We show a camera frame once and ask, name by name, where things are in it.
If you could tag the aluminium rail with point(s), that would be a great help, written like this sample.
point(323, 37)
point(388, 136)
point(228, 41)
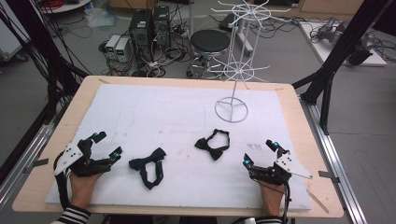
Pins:
point(336, 161)
point(21, 161)

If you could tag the white floor board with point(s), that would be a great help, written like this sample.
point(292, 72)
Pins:
point(320, 53)

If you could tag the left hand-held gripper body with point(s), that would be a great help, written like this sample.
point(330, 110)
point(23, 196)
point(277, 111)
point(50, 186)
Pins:
point(67, 157)

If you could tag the black computer tower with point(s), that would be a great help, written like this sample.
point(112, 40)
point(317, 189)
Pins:
point(140, 28)
point(161, 25)

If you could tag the person's left hand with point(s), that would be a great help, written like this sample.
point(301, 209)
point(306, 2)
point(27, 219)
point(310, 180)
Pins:
point(83, 189)

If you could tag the black round stool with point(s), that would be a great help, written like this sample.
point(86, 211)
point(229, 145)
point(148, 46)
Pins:
point(210, 42)

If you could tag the clear plastic bag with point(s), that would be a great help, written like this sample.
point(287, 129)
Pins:
point(101, 17)

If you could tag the metal table bracket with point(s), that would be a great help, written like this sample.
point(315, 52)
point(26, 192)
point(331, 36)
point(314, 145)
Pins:
point(35, 165)
point(328, 176)

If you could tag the light wooden table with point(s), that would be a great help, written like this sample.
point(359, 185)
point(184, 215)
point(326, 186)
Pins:
point(299, 124)

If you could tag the person's right hand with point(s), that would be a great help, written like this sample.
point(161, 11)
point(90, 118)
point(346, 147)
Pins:
point(272, 199)

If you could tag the grey power supply unit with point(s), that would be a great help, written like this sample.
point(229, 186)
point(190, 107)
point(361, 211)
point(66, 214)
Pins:
point(123, 49)
point(112, 45)

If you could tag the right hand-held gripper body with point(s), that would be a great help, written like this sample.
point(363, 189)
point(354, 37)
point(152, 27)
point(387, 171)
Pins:
point(288, 165)

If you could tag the round white table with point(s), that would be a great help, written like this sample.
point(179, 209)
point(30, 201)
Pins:
point(67, 6)

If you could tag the grey and black device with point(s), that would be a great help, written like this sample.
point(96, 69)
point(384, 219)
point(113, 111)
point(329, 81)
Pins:
point(333, 31)

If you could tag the thin wooden strip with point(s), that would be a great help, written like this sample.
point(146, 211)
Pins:
point(317, 201)

